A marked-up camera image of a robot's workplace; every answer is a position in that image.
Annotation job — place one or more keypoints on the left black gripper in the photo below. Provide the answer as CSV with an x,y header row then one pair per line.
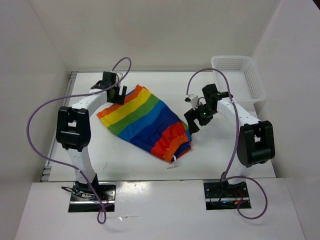
x,y
119,99

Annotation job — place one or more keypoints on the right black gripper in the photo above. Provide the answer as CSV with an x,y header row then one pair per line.
x,y
192,114

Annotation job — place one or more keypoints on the rainbow striped shorts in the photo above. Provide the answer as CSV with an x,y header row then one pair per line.
x,y
147,122

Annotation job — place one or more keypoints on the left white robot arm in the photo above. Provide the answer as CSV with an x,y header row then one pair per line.
x,y
73,129

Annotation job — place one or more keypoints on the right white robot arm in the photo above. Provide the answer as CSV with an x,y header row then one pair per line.
x,y
254,142

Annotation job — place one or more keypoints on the white plastic basket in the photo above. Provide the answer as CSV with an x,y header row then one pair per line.
x,y
243,77

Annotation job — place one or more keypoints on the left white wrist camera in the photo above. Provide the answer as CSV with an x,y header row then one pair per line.
x,y
119,76

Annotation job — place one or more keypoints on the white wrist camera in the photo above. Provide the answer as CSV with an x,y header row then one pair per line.
x,y
119,76
193,99

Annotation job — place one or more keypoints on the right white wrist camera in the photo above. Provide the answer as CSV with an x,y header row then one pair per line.
x,y
193,99

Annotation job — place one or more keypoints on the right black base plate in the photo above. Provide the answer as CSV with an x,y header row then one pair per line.
x,y
224,196

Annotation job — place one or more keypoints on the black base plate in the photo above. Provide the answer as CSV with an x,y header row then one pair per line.
x,y
83,202
224,196

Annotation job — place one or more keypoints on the aluminium table edge rail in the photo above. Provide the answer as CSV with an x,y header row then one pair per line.
x,y
57,150

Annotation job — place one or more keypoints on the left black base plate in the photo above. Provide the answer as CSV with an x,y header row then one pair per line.
x,y
83,202

